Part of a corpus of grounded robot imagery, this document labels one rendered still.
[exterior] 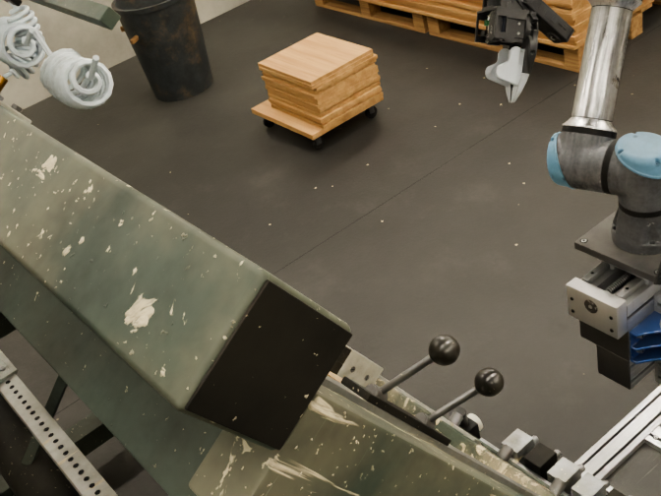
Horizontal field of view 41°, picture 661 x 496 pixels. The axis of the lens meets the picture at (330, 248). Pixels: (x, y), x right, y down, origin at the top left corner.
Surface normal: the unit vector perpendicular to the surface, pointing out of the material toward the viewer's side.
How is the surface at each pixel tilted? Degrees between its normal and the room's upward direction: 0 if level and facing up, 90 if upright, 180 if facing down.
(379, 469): 90
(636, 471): 0
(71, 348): 30
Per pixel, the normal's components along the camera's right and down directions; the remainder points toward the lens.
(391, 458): 0.62, 0.33
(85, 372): -0.57, -0.43
